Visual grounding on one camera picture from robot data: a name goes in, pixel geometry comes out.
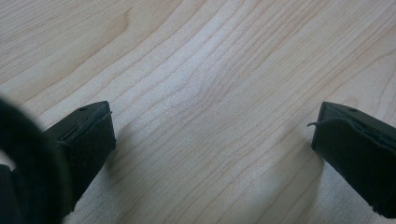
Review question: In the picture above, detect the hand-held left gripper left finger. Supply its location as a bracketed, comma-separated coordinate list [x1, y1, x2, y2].
[43, 100, 117, 213]

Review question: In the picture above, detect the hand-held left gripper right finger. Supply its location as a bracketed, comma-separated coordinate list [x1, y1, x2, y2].
[307, 101, 396, 219]

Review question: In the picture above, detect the black cable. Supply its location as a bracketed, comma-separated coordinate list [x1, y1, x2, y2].
[0, 97, 75, 224]

